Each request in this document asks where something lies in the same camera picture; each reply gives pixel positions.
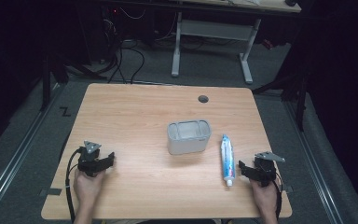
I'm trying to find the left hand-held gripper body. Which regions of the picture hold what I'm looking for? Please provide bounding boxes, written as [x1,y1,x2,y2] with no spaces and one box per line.
[76,140,103,178]

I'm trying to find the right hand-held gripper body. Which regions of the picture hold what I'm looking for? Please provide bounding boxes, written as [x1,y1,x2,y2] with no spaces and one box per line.
[253,150,286,189]

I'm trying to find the white and blue toothpaste tube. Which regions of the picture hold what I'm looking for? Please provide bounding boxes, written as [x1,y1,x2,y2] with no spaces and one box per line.
[219,133,238,188]

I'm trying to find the grey plastic holder box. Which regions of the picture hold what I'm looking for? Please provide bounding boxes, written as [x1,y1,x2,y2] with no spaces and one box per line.
[166,119,213,156]

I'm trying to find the person's left hand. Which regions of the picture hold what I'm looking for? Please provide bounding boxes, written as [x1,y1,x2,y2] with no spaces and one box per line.
[73,168,107,204]

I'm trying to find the person's right hand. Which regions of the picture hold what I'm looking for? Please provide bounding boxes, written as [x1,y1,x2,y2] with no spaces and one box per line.
[249,178,280,217]

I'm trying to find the black tape strip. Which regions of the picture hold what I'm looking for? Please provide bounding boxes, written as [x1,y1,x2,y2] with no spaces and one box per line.
[38,188,63,197]

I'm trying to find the black metal stand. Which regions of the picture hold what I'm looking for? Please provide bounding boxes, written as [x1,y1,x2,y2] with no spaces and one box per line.
[251,59,312,133]
[39,46,108,112]

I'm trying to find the dark equipment rack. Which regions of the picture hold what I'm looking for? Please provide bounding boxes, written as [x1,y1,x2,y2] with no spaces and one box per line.
[101,5,124,64]

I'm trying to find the white-framed wooden desk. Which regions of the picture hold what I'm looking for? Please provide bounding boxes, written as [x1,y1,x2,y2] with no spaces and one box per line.
[171,0,303,85]

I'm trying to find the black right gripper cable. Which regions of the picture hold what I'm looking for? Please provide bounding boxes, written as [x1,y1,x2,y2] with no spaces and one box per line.
[272,172,283,219]

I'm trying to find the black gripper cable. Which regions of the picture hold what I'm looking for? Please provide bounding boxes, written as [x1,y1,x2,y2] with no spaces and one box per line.
[272,172,283,219]
[65,147,84,224]

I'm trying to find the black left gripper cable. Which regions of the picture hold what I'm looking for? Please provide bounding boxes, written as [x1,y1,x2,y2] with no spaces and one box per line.
[65,147,84,224]

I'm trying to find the metal floor rail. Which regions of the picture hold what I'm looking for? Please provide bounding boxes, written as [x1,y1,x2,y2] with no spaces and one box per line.
[282,101,345,224]
[0,83,65,220]

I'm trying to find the black floor cables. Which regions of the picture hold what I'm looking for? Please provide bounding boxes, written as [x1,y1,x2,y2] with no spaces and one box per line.
[101,38,146,85]

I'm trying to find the thin white cable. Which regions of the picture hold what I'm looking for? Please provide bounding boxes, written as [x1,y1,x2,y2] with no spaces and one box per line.
[118,7,147,21]

